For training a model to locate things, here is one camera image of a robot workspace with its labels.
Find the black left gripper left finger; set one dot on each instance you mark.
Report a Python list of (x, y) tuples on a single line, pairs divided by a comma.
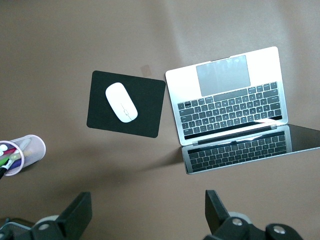
[(75, 220)]

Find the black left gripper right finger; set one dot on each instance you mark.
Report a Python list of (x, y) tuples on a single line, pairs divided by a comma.
[(217, 217)]

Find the silver laptop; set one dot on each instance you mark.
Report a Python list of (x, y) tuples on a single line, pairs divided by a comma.
[(225, 75)]

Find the purple marker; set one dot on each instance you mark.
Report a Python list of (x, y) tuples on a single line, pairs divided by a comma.
[(17, 163)]

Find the black marker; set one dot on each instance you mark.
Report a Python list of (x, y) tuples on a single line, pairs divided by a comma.
[(2, 172)]

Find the green marker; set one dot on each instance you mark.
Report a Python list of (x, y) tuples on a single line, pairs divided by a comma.
[(13, 157)]

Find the red marker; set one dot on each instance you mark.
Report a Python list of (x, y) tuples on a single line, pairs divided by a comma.
[(10, 151)]

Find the pink mesh pen cup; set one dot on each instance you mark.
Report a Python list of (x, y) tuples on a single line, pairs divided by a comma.
[(35, 147)]

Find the white computer mouse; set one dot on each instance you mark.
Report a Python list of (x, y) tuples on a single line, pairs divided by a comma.
[(121, 102)]

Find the black mouse pad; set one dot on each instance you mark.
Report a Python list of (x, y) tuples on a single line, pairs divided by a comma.
[(145, 100)]

